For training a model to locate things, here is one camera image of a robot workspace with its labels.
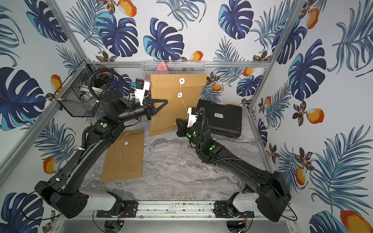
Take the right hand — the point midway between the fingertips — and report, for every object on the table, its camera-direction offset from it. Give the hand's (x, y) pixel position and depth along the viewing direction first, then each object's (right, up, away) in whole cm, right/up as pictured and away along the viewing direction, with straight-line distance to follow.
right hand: (176, 119), depth 72 cm
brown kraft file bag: (-35, -24, +21) cm, 47 cm away
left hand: (-3, +8, -15) cm, 17 cm away
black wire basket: (-57, +13, +8) cm, 59 cm away
